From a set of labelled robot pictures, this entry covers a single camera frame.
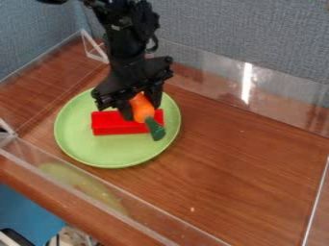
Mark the orange toy carrot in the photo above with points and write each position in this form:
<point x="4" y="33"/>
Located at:
<point x="143" y="113"/>

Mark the clear acrylic left wall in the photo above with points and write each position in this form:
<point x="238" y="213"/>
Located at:
<point x="31" y="89"/>

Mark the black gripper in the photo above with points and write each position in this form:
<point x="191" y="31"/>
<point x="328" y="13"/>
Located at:
<point x="140" y="76"/>

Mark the clear acrylic front wall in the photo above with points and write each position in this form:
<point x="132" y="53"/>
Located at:
<point x="98" y="207"/>

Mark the clear acrylic back wall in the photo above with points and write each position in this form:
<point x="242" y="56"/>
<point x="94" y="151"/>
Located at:
<point x="289" y="99"/>

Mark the red rectangular block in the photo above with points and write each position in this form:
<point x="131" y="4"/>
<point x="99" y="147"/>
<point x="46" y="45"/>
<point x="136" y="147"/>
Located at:
<point x="108" y="123"/>

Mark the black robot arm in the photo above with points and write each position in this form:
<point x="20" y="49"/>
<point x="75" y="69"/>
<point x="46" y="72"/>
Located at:
<point x="130" y="23"/>

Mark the green plate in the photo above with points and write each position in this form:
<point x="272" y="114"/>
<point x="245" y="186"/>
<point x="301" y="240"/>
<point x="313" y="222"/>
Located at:
<point x="110" y="151"/>

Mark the clear acrylic corner bracket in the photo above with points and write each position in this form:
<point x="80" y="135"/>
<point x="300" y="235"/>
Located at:
<point x="94" y="49"/>

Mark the clear acrylic wall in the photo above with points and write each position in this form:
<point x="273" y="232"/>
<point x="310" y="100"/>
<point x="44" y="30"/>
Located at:
<point x="31" y="89"/>
<point x="98" y="207"/>
<point x="289" y="99"/>

